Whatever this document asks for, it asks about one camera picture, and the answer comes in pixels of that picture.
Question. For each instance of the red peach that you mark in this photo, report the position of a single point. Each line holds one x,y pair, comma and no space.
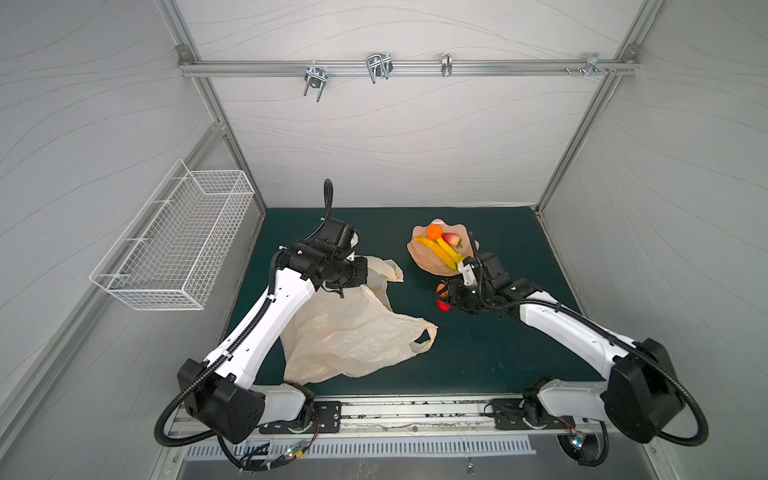
454,240

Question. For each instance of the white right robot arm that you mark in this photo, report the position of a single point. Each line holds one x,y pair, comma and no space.
638,391

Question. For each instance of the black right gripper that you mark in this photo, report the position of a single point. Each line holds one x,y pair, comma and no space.
455,294

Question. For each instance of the orange fruit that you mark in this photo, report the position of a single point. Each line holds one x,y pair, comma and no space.
434,231

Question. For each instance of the white wire basket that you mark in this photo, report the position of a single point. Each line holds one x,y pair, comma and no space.
170,254

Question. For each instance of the horizontal aluminium rail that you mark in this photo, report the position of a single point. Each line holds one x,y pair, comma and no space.
401,68

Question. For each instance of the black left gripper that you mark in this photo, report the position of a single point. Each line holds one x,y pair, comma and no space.
360,274

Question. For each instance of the yellow banana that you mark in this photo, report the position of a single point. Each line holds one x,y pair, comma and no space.
438,250
450,251

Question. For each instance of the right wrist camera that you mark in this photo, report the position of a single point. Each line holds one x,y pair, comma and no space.
467,269

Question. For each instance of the pink scalloped fruit plate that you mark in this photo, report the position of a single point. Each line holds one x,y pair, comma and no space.
429,261

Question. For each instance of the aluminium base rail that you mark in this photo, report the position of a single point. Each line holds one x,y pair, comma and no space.
368,416

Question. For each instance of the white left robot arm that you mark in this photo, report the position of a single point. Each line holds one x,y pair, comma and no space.
218,396

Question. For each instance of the red strawberry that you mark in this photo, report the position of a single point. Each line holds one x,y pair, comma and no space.
442,297

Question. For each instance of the green table mat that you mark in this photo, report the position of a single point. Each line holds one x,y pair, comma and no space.
472,354

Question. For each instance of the metal hook clamp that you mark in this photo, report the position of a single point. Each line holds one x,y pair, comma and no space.
591,67
379,65
446,65
315,79

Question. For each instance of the white slotted cable duct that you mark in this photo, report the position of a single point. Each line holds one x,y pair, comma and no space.
467,447

